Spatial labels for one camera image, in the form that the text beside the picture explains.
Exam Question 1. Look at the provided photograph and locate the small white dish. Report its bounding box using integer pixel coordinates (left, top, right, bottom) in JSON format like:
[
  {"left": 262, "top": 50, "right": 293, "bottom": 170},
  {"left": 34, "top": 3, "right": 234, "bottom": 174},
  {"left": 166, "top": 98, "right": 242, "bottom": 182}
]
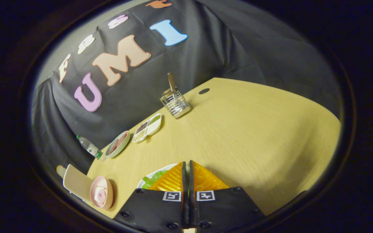
[{"left": 137, "top": 163, "right": 179, "bottom": 190}]

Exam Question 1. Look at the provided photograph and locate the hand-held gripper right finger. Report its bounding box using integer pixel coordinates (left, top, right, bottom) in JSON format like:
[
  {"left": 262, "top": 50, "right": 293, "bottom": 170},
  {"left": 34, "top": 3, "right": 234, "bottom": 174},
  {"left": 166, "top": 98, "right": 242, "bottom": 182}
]
[{"left": 189, "top": 160, "right": 265, "bottom": 232}]

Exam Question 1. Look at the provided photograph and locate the clear plastic water bottle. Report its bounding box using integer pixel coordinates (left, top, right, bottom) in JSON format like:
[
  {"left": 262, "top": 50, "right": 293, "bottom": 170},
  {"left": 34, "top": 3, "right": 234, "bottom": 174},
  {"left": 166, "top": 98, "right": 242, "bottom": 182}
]
[{"left": 76, "top": 135, "right": 103, "bottom": 160}]

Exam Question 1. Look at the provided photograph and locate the wire utensil basket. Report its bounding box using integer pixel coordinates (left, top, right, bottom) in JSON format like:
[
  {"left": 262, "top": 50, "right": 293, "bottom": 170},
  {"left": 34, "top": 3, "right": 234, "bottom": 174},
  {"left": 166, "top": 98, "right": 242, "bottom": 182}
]
[{"left": 160, "top": 89, "right": 191, "bottom": 119}]

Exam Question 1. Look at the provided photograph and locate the green lettuce leaf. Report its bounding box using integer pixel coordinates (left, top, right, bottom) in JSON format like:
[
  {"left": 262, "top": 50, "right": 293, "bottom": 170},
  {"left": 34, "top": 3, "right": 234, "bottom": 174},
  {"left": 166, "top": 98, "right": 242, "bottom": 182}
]
[{"left": 142, "top": 171, "right": 168, "bottom": 189}]

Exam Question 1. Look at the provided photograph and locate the white toaster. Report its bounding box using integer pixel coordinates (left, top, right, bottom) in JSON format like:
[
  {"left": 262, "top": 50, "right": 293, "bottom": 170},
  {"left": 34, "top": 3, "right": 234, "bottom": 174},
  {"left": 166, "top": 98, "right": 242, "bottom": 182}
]
[{"left": 62, "top": 164, "right": 94, "bottom": 202}]

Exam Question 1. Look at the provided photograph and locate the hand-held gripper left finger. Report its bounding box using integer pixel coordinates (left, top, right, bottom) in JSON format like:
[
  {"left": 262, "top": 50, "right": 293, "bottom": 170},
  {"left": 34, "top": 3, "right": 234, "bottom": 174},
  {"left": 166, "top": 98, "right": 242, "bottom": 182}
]
[{"left": 114, "top": 161, "right": 189, "bottom": 232}]

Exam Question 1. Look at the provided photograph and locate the pink plate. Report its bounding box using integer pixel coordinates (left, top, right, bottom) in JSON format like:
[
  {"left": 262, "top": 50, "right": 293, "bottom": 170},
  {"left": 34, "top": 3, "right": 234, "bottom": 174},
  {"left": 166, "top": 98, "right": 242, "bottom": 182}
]
[{"left": 90, "top": 176, "right": 113, "bottom": 210}]

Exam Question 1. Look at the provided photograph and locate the white divided condiment dish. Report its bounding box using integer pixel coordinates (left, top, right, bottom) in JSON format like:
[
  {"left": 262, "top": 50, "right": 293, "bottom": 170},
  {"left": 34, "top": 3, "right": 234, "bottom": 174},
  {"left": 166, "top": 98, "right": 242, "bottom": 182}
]
[{"left": 132, "top": 113, "right": 162, "bottom": 143}]

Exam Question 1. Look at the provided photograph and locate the pale green plate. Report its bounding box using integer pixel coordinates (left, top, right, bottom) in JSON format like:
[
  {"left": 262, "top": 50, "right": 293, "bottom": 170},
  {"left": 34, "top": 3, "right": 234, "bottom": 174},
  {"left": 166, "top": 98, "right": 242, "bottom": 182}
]
[{"left": 105, "top": 130, "right": 130, "bottom": 159}]

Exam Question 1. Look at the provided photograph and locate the bread slice under ham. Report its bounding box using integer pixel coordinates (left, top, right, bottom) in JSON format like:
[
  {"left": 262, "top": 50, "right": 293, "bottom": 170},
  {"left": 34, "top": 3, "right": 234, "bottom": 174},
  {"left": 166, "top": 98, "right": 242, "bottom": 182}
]
[{"left": 94, "top": 186, "right": 108, "bottom": 205}]

